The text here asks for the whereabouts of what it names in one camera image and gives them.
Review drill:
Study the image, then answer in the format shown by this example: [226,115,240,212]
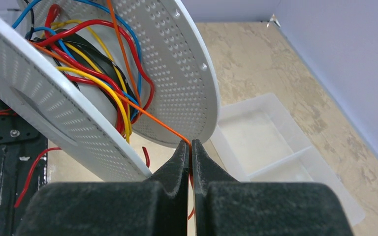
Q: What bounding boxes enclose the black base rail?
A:
[0,100,48,236]

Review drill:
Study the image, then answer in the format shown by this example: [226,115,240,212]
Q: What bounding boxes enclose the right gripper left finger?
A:
[16,141,189,236]

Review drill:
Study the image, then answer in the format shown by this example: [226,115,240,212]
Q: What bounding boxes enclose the grey plastic cable spool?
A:
[0,0,220,182]

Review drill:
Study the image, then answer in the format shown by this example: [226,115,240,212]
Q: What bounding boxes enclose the black wire on spool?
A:
[24,0,137,98]

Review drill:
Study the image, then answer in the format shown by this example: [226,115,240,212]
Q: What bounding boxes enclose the orange wire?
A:
[29,0,196,220]

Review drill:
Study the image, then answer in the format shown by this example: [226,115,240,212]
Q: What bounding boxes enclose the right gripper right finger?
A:
[191,140,353,236]

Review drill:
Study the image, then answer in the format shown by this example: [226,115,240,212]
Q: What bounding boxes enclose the translucent plastic divided tray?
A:
[210,93,365,225]

